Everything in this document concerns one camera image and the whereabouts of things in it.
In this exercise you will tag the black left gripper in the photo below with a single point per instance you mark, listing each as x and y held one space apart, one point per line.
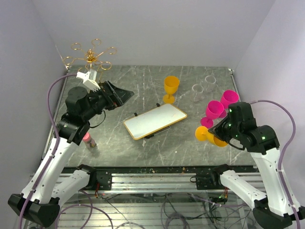
117 98

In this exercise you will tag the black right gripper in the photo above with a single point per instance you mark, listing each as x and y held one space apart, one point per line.
217 130

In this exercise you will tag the pink wine glass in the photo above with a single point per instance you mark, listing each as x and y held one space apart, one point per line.
228 97
213 111

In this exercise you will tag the yellow wine glass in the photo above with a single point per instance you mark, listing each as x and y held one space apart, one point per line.
171 84
202 134

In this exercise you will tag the clear wine glass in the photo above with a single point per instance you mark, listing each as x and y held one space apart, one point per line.
209 83
197 93

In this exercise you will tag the yellow wine glass front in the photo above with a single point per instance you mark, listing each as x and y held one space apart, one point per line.
171 84

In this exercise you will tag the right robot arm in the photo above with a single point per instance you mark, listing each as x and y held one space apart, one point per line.
276 208

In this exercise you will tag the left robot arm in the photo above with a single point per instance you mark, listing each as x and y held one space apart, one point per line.
41 200

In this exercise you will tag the small bottle pink cap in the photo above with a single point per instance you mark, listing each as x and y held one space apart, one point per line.
89 141

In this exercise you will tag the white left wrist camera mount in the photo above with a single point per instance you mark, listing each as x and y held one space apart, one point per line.
89 79

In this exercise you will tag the white tablet yellow frame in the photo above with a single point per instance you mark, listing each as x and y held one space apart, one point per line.
154 120

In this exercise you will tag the gold wire wine glass rack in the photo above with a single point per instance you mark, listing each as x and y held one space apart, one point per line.
91 57

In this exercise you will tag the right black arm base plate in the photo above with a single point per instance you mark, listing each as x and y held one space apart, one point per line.
208 181

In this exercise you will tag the black wire tablet stand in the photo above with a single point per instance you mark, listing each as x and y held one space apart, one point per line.
156 132

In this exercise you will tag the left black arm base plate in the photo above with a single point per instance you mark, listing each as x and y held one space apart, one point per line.
101 180

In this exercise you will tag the aluminium mounting rail frame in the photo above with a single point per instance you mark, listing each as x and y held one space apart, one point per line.
163 181

